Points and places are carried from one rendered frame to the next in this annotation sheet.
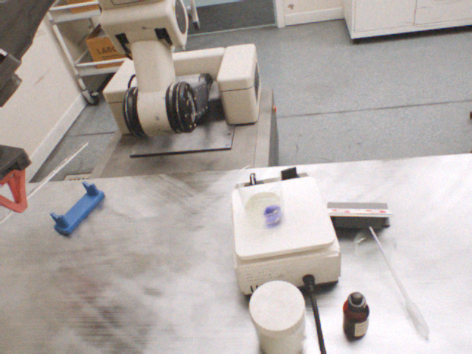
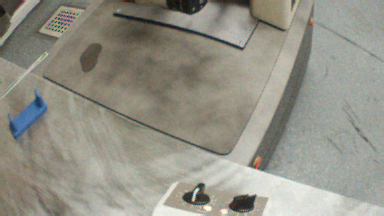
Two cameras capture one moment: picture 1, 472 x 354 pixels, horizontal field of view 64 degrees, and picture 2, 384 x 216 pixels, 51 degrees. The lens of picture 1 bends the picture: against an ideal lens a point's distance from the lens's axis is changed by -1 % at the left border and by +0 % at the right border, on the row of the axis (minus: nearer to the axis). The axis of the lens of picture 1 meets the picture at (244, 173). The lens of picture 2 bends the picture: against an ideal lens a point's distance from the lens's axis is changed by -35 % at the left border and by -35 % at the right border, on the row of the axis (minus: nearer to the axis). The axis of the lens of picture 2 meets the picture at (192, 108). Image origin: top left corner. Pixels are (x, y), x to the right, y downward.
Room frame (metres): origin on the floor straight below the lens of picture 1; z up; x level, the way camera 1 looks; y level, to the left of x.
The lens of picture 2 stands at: (0.12, -0.08, 1.35)
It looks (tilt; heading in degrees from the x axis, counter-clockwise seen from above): 50 degrees down; 13
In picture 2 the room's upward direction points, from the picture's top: 1 degrees clockwise
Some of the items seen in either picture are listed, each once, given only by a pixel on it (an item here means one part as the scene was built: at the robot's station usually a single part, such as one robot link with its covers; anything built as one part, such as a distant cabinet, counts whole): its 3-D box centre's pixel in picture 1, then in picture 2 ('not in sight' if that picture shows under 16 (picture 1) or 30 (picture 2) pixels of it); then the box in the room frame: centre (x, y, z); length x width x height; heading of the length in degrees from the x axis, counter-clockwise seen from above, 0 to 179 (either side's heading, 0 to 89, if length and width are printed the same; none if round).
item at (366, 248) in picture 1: (374, 246); not in sight; (0.31, -0.15, 0.76); 0.06 x 0.06 x 0.02
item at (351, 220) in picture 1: (358, 209); not in sight; (0.37, -0.15, 0.77); 0.09 x 0.06 x 0.04; 72
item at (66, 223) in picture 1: (77, 205); (25, 112); (0.52, 0.30, 0.77); 0.10 x 0.03 x 0.04; 148
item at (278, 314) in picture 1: (279, 322); not in sight; (0.22, 0.00, 0.79); 0.06 x 0.06 x 0.08
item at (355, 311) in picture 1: (355, 310); not in sight; (0.21, -0.09, 0.78); 0.03 x 0.03 x 0.07
